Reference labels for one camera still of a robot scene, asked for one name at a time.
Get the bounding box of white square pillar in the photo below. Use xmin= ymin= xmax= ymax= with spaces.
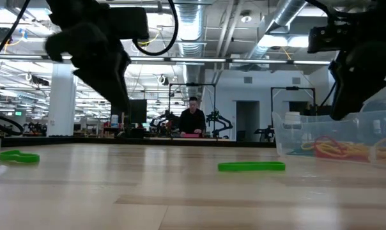
xmin=46 ymin=63 xmax=78 ymax=137

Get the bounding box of white plastic container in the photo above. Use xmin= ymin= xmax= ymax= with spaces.
xmin=284 ymin=111 xmax=302 ymax=125

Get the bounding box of black metal rig frame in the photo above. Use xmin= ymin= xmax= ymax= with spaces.
xmin=0 ymin=136 xmax=277 ymax=149

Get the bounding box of black computer monitor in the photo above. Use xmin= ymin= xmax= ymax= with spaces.
xmin=111 ymin=99 xmax=148 ymax=125

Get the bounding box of long teal rubber band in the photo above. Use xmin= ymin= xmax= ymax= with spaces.
xmin=287 ymin=149 xmax=315 ymax=157

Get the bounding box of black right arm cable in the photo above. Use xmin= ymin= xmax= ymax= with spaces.
xmin=319 ymin=81 xmax=337 ymax=108

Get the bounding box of clear plastic bin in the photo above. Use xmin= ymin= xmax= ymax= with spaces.
xmin=272 ymin=108 xmax=386 ymax=169

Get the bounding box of silver ventilation duct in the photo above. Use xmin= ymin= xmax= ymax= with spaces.
xmin=243 ymin=0 xmax=311 ymax=61
xmin=170 ymin=0 xmax=208 ymax=122

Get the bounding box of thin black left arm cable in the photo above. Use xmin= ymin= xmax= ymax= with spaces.
xmin=0 ymin=0 xmax=31 ymax=70

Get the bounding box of black cable loop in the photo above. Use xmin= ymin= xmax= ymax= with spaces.
xmin=0 ymin=112 xmax=24 ymax=137

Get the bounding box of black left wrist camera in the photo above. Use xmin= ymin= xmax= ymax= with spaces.
xmin=109 ymin=6 xmax=150 ymax=41

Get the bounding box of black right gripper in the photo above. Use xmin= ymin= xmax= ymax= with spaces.
xmin=329 ymin=0 xmax=386 ymax=121

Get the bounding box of person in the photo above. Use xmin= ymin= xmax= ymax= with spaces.
xmin=178 ymin=96 xmax=207 ymax=138

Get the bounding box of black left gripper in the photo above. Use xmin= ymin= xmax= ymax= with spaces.
xmin=45 ymin=0 xmax=132 ymax=114

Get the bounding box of green rubber band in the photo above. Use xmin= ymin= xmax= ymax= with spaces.
xmin=0 ymin=149 xmax=40 ymax=164
xmin=217 ymin=161 xmax=286 ymax=173

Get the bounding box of black background rig frame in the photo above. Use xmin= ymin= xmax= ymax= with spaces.
xmin=270 ymin=86 xmax=316 ymax=116
xmin=168 ymin=82 xmax=217 ymax=138

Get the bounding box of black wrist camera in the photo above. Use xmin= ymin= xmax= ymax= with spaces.
xmin=109 ymin=6 xmax=150 ymax=41
xmin=307 ymin=24 xmax=344 ymax=54

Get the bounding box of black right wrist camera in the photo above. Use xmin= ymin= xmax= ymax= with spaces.
xmin=307 ymin=24 xmax=344 ymax=54

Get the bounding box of black left camera cable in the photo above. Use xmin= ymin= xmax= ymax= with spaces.
xmin=132 ymin=0 xmax=180 ymax=57

